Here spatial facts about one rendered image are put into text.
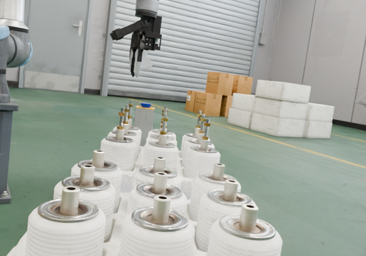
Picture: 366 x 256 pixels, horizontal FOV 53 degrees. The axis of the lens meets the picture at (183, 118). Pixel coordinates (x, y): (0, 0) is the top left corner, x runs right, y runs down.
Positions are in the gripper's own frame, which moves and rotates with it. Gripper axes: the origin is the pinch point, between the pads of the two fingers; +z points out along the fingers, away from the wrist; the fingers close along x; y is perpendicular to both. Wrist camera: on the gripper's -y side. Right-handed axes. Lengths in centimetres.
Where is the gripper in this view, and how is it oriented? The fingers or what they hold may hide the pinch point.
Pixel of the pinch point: (133, 73)
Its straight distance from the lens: 123.8
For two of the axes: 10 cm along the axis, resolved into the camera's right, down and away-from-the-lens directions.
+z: -1.3, 9.9, 1.1
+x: -4.4, -1.5, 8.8
